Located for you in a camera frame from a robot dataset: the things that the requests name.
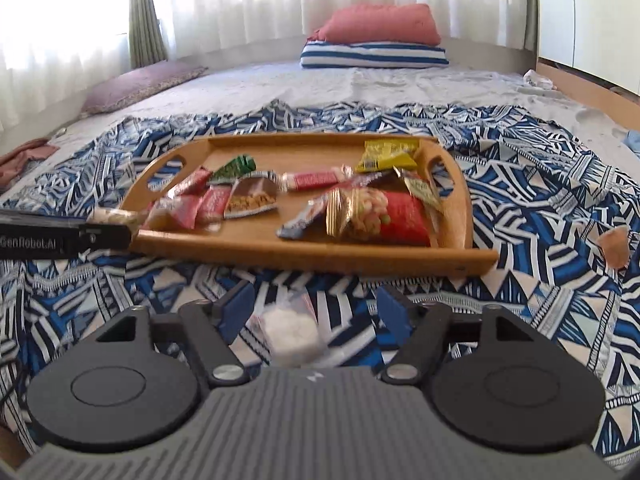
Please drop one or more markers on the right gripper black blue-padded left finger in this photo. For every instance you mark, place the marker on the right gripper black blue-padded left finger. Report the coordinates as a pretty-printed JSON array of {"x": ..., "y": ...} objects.
[{"x": 209, "y": 328}]

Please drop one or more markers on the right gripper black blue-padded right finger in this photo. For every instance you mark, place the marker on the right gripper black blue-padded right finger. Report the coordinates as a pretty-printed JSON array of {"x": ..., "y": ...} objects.
[{"x": 420, "y": 332}]

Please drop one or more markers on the clear white candy bag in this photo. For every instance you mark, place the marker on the clear white candy bag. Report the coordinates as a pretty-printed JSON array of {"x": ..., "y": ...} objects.
[{"x": 289, "y": 330}]

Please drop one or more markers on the red Biscoff packet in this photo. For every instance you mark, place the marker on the red Biscoff packet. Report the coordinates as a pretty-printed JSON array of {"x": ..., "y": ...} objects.
[{"x": 211, "y": 211}]

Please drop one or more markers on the red white pastry packet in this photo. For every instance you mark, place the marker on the red white pastry packet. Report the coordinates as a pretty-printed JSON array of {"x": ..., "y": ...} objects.
[{"x": 173, "y": 213}]

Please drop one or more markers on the red mixed nuts packet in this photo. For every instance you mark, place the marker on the red mixed nuts packet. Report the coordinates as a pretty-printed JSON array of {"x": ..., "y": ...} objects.
[{"x": 374, "y": 216}]

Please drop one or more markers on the red candy bar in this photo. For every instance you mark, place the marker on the red candy bar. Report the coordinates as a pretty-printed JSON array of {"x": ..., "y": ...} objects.
[{"x": 314, "y": 179}]

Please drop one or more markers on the green snack packet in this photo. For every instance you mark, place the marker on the green snack packet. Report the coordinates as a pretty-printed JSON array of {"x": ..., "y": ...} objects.
[{"x": 233, "y": 169}]

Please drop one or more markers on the yellow snack packet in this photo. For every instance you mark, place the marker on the yellow snack packet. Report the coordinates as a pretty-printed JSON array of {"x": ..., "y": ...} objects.
[{"x": 380, "y": 155}]

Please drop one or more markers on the brown cloth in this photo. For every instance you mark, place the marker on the brown cloth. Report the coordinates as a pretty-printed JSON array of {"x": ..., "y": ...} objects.
[{"x": 13, "y": 164}]

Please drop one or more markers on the brown almond snack packet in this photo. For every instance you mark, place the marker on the brown almond snack packet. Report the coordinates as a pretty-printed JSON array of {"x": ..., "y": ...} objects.
[{"x": 253, "y": 194}]

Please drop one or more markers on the red silver snack bar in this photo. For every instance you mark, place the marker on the red silver snack bar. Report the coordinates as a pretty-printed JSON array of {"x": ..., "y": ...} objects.
[{"x": 295, "y": 229}]

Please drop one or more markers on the small red gold packet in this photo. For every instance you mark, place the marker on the small red gold packet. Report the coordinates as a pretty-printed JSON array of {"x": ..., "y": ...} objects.
[{"x": 194, "y": 184}]

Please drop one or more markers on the purple cushion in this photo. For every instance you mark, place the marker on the purple cushion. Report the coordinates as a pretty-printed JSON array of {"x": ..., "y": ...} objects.
[{"x": 138, "y": 85}]

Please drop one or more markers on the blue white patterned blanket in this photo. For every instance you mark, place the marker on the blue white patterned blanket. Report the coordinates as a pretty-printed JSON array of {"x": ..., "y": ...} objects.
[{"x": 540, "y": 199}]

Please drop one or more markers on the white sheer curtain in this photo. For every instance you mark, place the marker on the white sheer curtain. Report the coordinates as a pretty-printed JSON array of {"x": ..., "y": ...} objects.
[{"x": 53, "y": 49}]

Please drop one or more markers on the green drape curtain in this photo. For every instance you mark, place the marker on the green drape curtain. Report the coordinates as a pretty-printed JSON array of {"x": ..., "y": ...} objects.
[{"x": 146, "y": 44}]

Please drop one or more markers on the blue white striped pillow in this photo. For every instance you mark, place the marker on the blue white striped pillow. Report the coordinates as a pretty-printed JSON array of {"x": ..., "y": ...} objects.
[{"x": 321, "y": 54}]

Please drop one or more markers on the red pillow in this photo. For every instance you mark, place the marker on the red pillow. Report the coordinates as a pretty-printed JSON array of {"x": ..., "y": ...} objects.
[{"x": 409, "y": 23}]

